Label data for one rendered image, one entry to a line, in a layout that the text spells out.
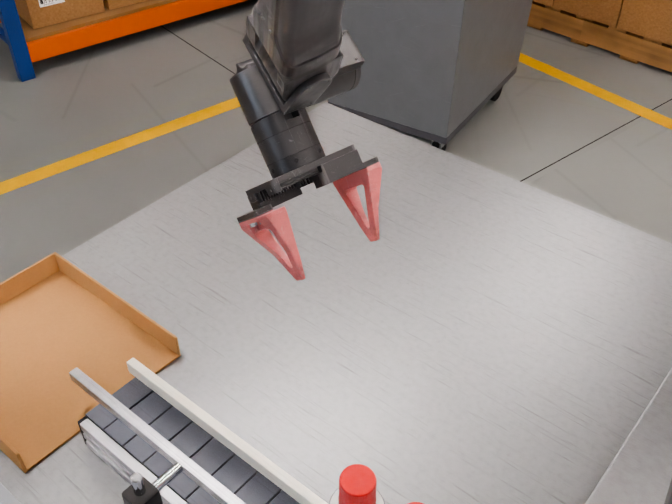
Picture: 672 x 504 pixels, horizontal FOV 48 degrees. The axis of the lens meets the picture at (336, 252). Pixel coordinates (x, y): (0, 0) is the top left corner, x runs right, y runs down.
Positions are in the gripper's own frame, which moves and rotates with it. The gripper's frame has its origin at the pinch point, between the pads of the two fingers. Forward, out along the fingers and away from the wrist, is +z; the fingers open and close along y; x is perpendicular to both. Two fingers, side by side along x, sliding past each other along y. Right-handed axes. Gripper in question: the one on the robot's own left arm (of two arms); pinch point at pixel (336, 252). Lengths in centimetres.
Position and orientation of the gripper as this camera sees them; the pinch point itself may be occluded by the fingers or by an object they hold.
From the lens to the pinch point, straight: 74.9
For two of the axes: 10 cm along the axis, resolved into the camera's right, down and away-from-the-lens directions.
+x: -5.1, 1.1, 8.6
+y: 7.7, -4.0, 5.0
